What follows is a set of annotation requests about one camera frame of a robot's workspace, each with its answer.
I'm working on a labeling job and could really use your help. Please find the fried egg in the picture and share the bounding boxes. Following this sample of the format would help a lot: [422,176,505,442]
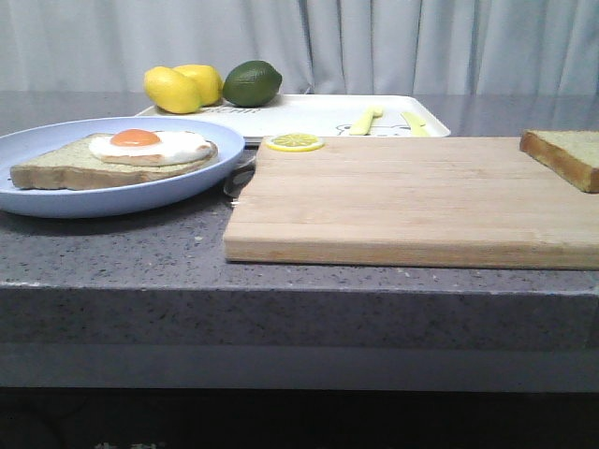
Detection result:
[89,128,217,167]

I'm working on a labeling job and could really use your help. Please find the bread slice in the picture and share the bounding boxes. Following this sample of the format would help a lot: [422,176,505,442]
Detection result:
[519,130,598,194]
[9,133,218,190]

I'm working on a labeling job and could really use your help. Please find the light blue plate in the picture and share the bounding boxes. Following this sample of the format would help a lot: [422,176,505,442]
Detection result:
[1,116,245,219]

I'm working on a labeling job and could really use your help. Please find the white tray with bear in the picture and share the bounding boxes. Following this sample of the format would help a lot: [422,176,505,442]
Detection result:
[134,94,452,140]

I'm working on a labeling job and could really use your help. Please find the lemon slice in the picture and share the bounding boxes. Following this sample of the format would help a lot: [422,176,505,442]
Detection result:
[266,133,325,152]

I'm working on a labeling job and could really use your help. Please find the yellow plastic fork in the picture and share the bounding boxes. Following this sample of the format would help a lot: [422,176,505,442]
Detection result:
[349,106,384,136]

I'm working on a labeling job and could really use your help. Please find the wooden cutting board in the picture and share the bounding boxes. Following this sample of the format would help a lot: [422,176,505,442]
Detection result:
[224,138,598,269]

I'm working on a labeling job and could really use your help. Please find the green lime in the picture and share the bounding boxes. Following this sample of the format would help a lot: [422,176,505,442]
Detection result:
[223,60,283,108]

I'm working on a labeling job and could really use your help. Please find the yellow plastic knife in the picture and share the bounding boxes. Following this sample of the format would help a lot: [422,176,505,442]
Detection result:
[401,111,430,137]

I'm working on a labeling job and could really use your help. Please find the rear yellow lemon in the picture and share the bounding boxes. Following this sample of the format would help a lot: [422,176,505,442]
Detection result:
[174,65,224,107]

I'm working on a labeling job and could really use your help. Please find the yellow lemon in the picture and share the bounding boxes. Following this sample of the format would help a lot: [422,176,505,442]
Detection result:
[143,66,202,114]
[174,65,224,107]

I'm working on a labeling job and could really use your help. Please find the white curtain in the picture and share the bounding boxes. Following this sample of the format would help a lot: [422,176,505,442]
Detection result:
[1,1,598,95]

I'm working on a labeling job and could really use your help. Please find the front yellow lemon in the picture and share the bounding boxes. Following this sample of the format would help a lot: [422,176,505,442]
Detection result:
[143,66,202,114]

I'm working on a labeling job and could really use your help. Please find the metal cutting board handle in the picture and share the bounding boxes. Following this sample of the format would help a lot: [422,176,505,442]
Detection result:
[223,156,256,208]

